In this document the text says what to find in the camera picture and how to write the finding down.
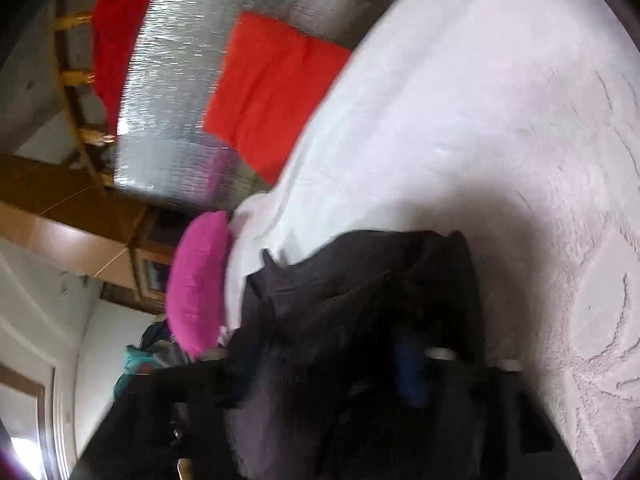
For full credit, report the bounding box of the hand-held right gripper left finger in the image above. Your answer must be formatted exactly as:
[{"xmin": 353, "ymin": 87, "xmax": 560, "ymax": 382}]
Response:
[{"xmin": 70, "ymin": 357, "xmax": 241, "ymax": 480}]

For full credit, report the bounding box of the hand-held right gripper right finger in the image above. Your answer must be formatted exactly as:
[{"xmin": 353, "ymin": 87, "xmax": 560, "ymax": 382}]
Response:
[{"xmin": 394, "ymin": 335, "xmax": 581, "ymax": 480}]

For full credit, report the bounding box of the black puffer jacket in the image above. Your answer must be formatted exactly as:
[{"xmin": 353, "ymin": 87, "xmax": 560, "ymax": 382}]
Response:
[{"xmin": 222, "ymin": 230, "xmax": 493, "ymax": 480}]

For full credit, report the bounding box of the teal jacket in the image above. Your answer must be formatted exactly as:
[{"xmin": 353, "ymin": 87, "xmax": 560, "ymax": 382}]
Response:
[{"xmin": 114, "ymin": 344, "xmax": 168, "ymax": 402}]

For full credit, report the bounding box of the pink pillow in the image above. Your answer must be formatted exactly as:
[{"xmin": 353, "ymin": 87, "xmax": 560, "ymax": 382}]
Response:
[{"xmin": 166, "ymin": 210, "xmax": 234, "ymax": 357}]

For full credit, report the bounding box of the wooden cabinet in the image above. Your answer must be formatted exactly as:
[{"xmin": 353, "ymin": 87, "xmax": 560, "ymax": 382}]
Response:
[{"xmin": 0, "ymin": 154, "xmax": 177, "ymax": 313}]

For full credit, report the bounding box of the white bed blanket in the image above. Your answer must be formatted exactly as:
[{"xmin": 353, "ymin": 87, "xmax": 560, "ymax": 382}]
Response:
[{"xmin": 225, "ymin": 0, "xmax": 640, "ymax": 480}]

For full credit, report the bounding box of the silver foil insulation sheet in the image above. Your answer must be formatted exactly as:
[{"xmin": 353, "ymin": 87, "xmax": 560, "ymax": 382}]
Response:
[{"xmin": 114, "ymin": 0, "xmax": 386, "ymax": 212}]

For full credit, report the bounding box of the red pillow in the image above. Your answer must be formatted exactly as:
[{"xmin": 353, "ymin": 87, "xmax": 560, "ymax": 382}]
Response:
[{"xmin": 204, "ymin": 11, "xmax": 353, "ymax": 186}]

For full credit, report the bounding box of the wooden stair railing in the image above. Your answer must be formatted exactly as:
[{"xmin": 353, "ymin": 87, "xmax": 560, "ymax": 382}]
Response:
[{"xmin": 52, "ymin": 0, "xmax": 122, "ymax": 188}]

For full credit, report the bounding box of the red blanket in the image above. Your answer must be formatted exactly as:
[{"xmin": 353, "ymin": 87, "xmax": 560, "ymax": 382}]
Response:
[{"xmin": 92, "ymin": 0, "xmax": 167, "ymax": 133}]

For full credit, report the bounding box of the wooden door frame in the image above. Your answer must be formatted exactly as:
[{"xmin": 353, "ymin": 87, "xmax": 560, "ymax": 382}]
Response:
[{"xmin": 0, "ymin": 361, "xmax": 57, "ymax": 480}]

